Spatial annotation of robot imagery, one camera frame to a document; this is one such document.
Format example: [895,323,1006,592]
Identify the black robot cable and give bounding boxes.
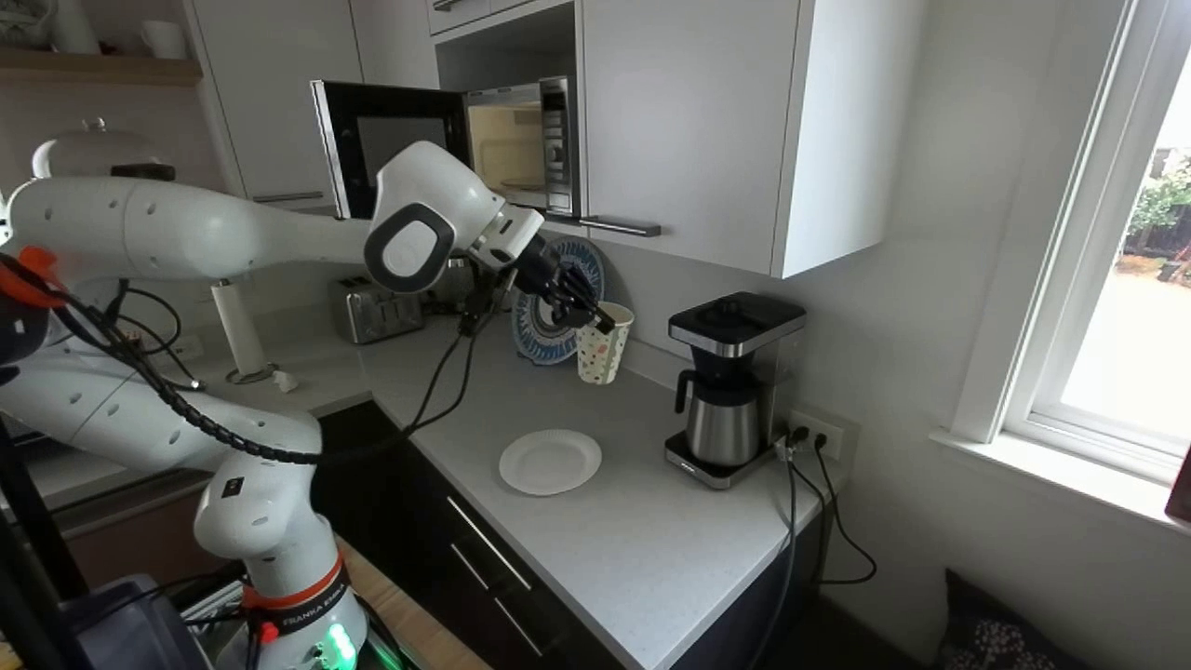
[49,284,497,469]

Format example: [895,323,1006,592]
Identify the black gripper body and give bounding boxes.
[501,231,586,314]

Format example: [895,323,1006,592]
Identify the white double wall outlet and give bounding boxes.
[775,407,858,464]

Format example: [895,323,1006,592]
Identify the black and steel coffee maker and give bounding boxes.
[661,289,810,490]

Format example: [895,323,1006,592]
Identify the black tripod pole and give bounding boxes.
[0,424,84,670]

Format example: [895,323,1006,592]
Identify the steel toaster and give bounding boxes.
[335,270,426,350]

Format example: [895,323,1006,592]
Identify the dark lower cabinet drawers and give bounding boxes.
[310,397,833,670]

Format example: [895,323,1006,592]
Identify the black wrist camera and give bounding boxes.
[457,252,514,339]

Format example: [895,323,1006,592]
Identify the dark blue box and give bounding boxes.
[60,571,209,670]

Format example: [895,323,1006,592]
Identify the plain white plate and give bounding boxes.
[495,424,606,500]

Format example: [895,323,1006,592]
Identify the grey blue power cord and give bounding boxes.
[748,442,805,670]

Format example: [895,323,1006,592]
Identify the black power cord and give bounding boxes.
[805,438,887,587]

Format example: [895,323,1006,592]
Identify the white upper cabinet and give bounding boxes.
[574,0,926,279]

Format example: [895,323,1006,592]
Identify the wooden wall shelf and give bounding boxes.
[0,48,201,88]

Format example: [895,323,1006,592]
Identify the white upright kitchen gadget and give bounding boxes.
[209,275,302,396]

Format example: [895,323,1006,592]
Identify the steel cabinet handle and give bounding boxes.
[579,211,667,237]
[253,186,327,210]

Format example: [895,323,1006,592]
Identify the white cup on shelf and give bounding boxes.
[137,16,188,62]

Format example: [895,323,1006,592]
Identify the microwave door with glass window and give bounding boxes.
[310,73,477,225]

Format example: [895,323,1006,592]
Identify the white rounded appliance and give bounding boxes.
[31,117,179,186]

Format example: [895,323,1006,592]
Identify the white framed window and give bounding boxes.
[951,0,1191,488]

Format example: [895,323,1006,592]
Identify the blue patterned decorative plate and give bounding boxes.
[511,234,614,367]

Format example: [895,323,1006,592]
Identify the white cup with coloured speckles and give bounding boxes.
[574,298,636,388]

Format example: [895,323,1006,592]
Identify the dark patterned cushion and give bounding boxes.
[934,565,1093,670]

